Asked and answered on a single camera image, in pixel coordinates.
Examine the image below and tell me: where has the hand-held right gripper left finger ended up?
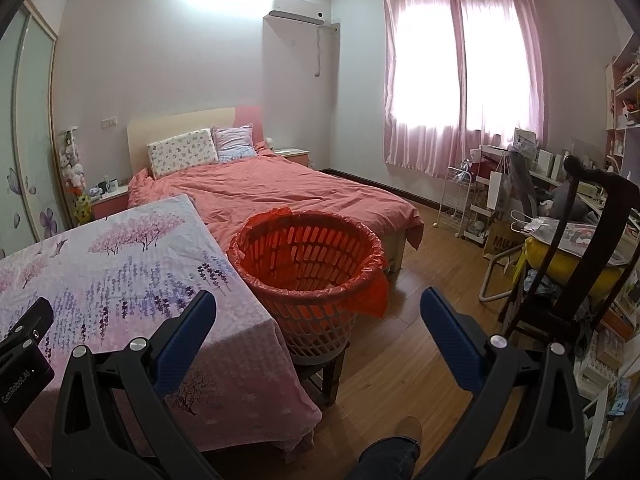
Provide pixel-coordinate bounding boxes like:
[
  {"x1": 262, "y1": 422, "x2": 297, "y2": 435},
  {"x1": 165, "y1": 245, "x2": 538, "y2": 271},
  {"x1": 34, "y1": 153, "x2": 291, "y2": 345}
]
[{"x1": 51, "y1": 289, "x2": 236, "y2": 480}]

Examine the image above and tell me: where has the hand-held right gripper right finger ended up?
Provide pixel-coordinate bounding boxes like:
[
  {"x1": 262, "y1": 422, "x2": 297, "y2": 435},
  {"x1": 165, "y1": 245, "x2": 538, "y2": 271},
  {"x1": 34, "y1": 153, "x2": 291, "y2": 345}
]
[{"x1": 420, "y1": 287, "x2": 587, "y2": 480}]

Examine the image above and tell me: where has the red plastic bag liner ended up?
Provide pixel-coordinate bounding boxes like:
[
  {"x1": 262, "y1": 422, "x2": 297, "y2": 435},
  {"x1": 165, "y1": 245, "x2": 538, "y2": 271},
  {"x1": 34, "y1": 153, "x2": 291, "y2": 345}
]
[{"x1": 226, "y1": 206, "x2": 390, "y2": 318}]

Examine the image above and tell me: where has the orange plastic laundry basket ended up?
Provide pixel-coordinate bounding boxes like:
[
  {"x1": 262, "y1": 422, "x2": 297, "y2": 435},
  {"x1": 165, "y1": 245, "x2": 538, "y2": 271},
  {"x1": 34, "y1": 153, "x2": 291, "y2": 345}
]
[{"x1": 227, "y1": 210, "x2": 388, "y2": 366}]

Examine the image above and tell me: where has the floral printed tablecloth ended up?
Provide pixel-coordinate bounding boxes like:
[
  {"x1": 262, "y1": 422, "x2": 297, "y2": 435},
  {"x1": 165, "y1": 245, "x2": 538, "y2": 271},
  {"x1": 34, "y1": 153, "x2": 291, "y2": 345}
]
[{"x1": 0, "y1": 195, "x2": 323, "y2": 466}]

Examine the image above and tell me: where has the brown paper bag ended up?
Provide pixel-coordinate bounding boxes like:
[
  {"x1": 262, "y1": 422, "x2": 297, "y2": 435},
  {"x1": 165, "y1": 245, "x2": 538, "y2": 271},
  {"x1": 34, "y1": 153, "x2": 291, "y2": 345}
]
[{"x1": 482, "y1": 217, "x2": 526, "y2": 261}]

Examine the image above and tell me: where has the person's brown shoe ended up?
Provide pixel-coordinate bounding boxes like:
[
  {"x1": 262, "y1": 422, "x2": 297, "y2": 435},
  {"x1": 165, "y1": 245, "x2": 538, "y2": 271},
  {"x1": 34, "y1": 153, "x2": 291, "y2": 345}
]
[{"x1": 387, "y1": 416, "x2": 422, "y2": 443}]

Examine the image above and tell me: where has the yellow cushion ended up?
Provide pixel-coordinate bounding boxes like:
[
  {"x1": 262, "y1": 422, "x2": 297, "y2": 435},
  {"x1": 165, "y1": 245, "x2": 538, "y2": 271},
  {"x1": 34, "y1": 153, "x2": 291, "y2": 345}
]
[{"x1": 522, "y1": 237, "x2": 640, "y2": 293}]

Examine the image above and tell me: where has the white tiered trolley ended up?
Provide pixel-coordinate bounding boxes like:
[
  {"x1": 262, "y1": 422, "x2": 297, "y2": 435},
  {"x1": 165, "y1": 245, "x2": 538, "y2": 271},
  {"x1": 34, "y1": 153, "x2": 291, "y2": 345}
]
[{"x1": 465, "y1": 160, "x2": 501, "y2": 246}]

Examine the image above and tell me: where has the dark wooden stool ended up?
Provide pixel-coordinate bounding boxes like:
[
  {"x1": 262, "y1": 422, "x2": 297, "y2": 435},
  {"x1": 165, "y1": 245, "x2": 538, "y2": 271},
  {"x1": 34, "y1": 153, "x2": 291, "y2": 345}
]
[{"x1": 300, "y1": 342, "x2": 348, "y2": 406}]

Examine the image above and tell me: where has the person's leg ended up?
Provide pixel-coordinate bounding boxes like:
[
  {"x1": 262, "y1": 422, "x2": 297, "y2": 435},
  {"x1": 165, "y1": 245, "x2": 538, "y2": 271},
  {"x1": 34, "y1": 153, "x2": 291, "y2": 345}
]
[{"x1": 357, "y1": 437, "x2": 421, "y2": 480}]

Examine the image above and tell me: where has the white paper bag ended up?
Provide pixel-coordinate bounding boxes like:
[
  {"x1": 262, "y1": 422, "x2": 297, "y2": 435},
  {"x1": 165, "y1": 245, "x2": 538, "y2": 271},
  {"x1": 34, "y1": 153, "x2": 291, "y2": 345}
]
[{"x1": 487, "y1": 170, "x2": 513, "y2": 211}]

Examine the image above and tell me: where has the pink nightstand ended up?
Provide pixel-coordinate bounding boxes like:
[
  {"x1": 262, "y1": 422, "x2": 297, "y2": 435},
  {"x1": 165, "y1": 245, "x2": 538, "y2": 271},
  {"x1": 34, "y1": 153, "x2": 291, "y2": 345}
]
[
  {"x1": 90, "y1": 185, "x2": 131, "y2": 221},
  {"x1": 274, "y1": 147, "x2": 310, "y2": 166}
]

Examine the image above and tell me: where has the printed magazine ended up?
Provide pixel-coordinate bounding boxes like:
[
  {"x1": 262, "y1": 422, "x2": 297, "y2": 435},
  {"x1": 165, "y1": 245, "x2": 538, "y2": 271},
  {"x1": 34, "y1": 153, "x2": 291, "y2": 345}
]
[{"x1": 560, "y1": 222, "x2": 628, "y2": 263}]

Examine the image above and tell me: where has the yellow green plush toy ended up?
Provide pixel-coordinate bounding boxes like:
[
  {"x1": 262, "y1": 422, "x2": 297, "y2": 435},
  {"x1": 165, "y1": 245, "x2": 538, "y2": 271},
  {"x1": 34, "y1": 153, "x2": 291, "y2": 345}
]
[{"x1": 74, "y1": 192, "x2": 93, "y2": 226}]

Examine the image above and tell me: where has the grey office chair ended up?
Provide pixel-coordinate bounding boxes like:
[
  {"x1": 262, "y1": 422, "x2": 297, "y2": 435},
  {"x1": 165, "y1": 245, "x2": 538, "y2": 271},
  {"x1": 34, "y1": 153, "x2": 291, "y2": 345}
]
[{"x1": 507, "y1": 151, "x2": 541, "y2": 218}]

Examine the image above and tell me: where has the pink curtain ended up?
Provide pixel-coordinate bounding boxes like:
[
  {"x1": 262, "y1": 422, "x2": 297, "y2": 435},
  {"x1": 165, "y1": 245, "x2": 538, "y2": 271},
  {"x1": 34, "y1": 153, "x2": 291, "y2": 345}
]
[{"x1": 382, "y1": 0, "x2": 548, "y2": 178}]

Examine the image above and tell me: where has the floral pillow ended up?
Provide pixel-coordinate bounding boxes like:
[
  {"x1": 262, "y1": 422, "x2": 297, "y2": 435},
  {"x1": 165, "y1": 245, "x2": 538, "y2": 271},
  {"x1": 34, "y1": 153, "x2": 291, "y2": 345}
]
[{"x1": 147, "y1": 128, "x2": 220, "y2": 180}]

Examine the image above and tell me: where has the bed with pink duvet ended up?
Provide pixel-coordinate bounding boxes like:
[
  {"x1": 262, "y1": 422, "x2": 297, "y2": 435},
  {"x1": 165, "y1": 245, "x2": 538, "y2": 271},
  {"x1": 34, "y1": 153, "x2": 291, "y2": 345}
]
[{"x1": 127, "y1": 155, "x2": 425, "y2": 251}]

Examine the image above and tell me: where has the dark wooden chair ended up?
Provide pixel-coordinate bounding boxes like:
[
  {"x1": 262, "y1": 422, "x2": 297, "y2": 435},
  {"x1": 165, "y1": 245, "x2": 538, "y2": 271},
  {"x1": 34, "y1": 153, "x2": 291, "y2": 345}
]
[{"x1": 500, "y1": 156, "x2": 640, "y2": 356}]

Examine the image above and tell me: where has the striped pillow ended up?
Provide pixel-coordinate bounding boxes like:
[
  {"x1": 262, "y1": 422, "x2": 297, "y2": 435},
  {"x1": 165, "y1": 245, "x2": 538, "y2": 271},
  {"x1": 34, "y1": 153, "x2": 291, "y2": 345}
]
[{"x1": 211, "y1": 125, "x2": 257, "y2": 162}]

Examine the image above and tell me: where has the hanging plush toy organiser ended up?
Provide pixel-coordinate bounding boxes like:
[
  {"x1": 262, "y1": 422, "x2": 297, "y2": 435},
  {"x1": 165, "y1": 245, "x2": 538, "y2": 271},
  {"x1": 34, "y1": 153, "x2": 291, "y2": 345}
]
[{"x1": 59, "y1": 127, "x2": 86, "y2": 193}]

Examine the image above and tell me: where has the beige pink headboard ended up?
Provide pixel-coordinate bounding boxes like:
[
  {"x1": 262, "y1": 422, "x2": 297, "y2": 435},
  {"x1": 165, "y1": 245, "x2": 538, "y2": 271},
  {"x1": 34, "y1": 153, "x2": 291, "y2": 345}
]
[{"x1": 127, "y1": 106, "x2": 266, "y2": 178}]

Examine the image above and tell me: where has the flower printed wardrobe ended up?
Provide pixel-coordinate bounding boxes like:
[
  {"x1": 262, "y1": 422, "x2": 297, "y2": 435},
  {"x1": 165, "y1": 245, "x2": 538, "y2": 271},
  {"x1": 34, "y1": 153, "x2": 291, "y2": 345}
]
[{"x1": 0, "y1": 0, "x2": 68, "y2": 261}]

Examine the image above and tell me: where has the pink white bookshelf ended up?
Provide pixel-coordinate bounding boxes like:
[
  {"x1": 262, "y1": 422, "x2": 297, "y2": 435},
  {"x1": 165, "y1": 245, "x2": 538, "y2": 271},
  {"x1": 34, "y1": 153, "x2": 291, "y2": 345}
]
[{"x1": 605, "y1": 35, "x2": 640, "y2": 171}]

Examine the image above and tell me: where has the air conditioner pipe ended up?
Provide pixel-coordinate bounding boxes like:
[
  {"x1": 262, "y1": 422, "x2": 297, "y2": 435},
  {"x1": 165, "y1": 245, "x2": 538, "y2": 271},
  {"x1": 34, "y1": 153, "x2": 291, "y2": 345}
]
[{"x1": 314, "y1": 22, "x2": 341, "y2": 78}]

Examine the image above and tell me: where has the white air conditioner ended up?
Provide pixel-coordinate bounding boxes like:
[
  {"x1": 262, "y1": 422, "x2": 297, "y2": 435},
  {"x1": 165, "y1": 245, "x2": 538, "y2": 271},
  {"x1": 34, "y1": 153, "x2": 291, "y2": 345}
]
[{"x1": 270, "y1": 0, "x2": 326, "y2": 25}]

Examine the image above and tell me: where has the white wire cart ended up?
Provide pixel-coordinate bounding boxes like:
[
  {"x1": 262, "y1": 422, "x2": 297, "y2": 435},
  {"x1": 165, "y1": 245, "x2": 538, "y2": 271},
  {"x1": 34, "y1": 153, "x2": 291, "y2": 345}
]
[{"x1": 437, "y1": 164, "x2": 473, "y2": 233}]

